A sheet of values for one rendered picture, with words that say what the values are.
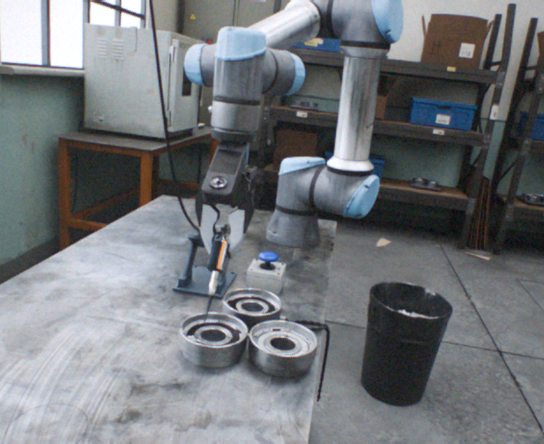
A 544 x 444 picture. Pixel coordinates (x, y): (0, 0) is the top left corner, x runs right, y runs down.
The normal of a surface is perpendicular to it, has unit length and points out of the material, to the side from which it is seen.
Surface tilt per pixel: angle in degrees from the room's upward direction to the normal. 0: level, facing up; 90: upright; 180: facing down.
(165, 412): 0
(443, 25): 91
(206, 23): 90
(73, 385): 0
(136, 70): 90
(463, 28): 92
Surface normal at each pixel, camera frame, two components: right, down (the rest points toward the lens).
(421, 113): -0.16, 0.26
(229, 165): 0.03, -0.66
